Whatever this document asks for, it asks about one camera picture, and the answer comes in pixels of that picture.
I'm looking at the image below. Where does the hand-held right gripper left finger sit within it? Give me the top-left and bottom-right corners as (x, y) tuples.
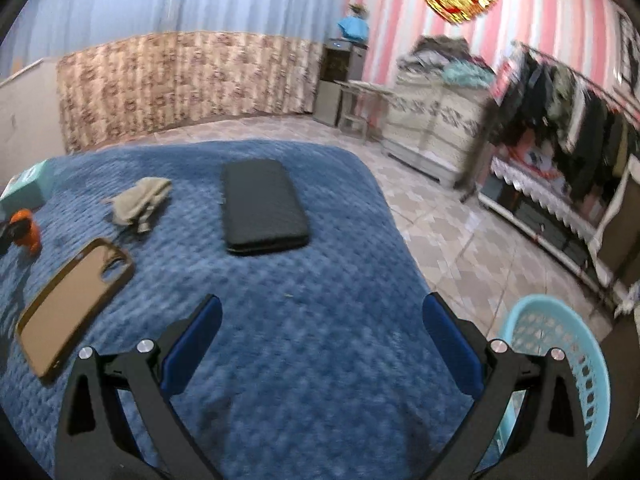
(54, 294), (224, 480)

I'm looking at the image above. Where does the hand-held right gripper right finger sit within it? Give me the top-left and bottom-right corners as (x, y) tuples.
(421, 292), (589, 480)

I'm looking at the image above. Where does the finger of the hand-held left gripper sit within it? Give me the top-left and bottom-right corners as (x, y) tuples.
(0, 222), (25, 257)

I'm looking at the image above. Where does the orange snack packet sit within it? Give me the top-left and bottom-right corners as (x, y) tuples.
(10, 209), (44, 257)

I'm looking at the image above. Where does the light blue plastic basket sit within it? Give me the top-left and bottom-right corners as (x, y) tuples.
(492, 294), (612, 473)

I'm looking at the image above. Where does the teal cardboard box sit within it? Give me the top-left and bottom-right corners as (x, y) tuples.
(0, 160), (53, 213)

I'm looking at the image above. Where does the blue quilted blanket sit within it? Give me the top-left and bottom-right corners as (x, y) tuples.
(0, 140), (481, 480)

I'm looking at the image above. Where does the brown phone case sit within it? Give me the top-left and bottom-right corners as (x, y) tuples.
(14, 237), (136, 383)

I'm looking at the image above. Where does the white cabinet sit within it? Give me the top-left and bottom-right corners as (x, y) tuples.
(0, 58), (68, 183)

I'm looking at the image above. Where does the grey-green cloth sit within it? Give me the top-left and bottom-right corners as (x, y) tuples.
(104, 176), (173, 235)

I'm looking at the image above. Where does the low cabinet with lace cloth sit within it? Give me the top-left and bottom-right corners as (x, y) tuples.
(476, 154), (632, 307)

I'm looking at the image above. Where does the chest with patterned cover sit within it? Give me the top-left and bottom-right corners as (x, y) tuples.
(381, 72), (495, 190)

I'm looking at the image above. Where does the small white table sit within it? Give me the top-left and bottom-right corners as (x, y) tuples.
(339, 80), (394, 145)

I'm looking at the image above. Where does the blue floral curtain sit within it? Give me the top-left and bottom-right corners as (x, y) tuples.
(0, 0), (351, 153)

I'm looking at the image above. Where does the clothes rack with clothes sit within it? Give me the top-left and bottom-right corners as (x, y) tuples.
(452, 41), (640, 205)

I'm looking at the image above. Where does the pile of folded clothes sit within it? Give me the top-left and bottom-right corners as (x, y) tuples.
(396, 35), (497, 87)

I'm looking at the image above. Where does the grey water dispenser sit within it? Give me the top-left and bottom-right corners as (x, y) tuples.
(313, 39), (369, 128)

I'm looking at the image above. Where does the blue bag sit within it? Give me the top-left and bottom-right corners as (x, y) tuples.
(337, 14), (371, 42)

